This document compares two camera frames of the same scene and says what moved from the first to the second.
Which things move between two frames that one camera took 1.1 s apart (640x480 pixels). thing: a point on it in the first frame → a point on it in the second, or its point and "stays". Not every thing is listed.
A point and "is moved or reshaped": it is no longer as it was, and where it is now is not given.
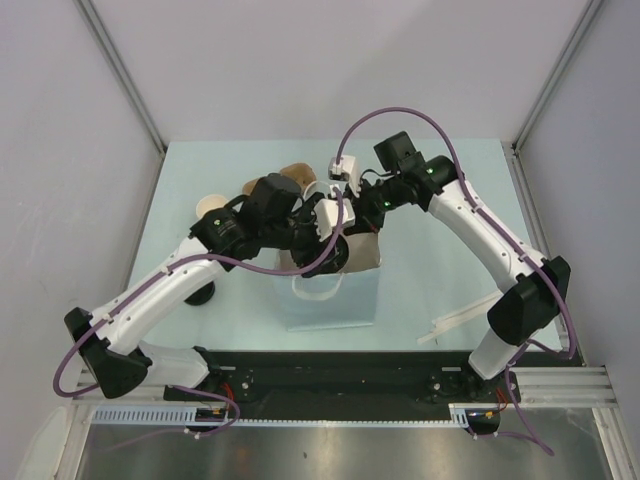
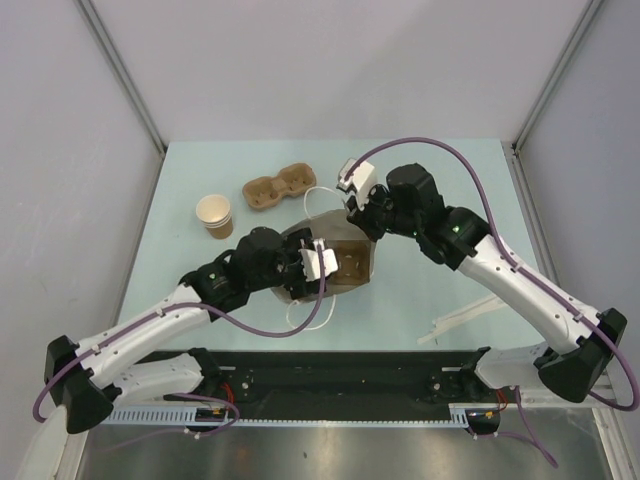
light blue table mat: (436, 281) stays
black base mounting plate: (357, 384) stays
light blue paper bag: (332, 298) is moved or reshaped
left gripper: (308, 257) → (300, 287)
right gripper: (365, 218) stays
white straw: (446, 322) stays
